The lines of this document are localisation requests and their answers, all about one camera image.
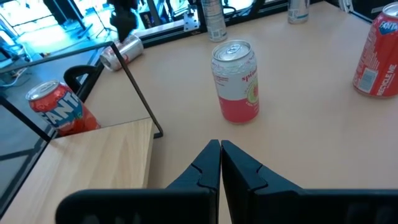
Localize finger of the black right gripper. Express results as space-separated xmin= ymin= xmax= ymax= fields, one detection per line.
xmin=109 ymin=14 xmax=139 ymax=43

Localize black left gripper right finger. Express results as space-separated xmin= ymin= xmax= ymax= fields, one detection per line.
xmin=221 ymin=139 xmax=398 ymax=224

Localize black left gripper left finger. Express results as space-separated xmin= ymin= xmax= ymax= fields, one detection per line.
xmin=55 ymin=139 xmax=222 ymax=224

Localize silver Diet Coke can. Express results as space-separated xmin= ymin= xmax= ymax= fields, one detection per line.
xmin=99 ymin=34 xmax=145 ymax=72

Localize slim silver teal can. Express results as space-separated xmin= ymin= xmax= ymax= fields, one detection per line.
xmin=287 ymin=0 xmax=310 ymax=25
xmin=200 ymin=0 xmax=228 ymax=43

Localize red strawberry Fanta can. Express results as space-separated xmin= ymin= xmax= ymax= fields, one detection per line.
xmin=352 ymin=2 xmax=398 ymax=98
xmin=25 ymin=80 xmax=101 ymax=137

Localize white pink Spindrift can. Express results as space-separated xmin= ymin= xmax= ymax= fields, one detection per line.
xmin=211 ymin=39 xmax=260 ymax=124

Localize wooden tray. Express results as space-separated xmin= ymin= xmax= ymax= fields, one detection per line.
xmin=0 ymin=41 xmax=165 ymax=224

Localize black curved handle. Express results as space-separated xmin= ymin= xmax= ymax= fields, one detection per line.
xmin=63 ymin=64 xmax=98 ymax=94

